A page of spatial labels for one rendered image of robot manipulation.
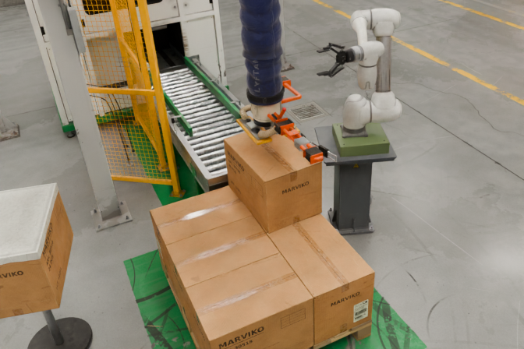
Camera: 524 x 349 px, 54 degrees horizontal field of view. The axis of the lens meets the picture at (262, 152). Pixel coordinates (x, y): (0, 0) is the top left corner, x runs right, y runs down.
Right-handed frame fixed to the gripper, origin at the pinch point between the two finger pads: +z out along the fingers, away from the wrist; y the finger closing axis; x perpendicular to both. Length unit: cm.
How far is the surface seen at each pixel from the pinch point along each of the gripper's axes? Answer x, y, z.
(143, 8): 137, -10, 64
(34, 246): -9, 55, 167
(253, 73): 20.8, 6.5, 31.3
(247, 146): 36, 63, 33
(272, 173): 0, 63, 33
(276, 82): 17.1, 13.4, 19.1
